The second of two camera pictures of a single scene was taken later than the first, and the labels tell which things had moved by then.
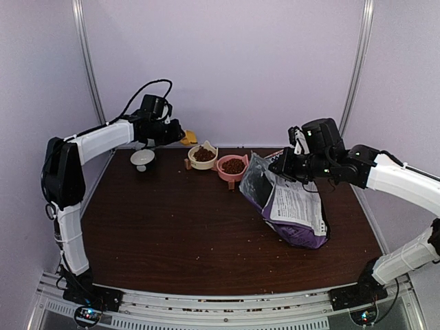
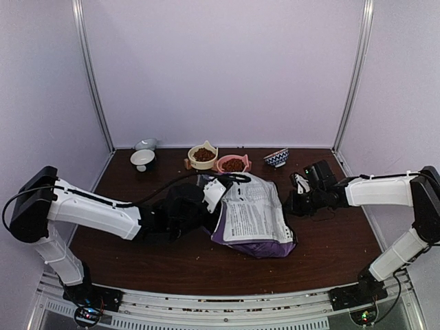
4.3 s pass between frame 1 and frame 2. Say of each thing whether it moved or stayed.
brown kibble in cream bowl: stayed
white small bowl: stayed
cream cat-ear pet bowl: stayed
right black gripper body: moved
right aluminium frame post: stayed
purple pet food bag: moved
